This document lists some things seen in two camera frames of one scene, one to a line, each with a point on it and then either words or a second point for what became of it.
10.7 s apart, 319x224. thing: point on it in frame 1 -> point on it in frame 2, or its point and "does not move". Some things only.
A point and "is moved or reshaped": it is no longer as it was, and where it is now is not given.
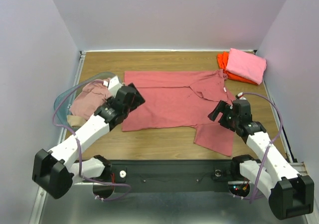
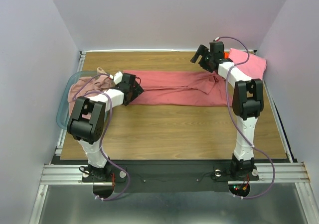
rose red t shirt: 182,99 is moved or reshaped
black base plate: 172,176 does not move
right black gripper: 225,115 -> 203,56
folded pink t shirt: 249,66 does not move
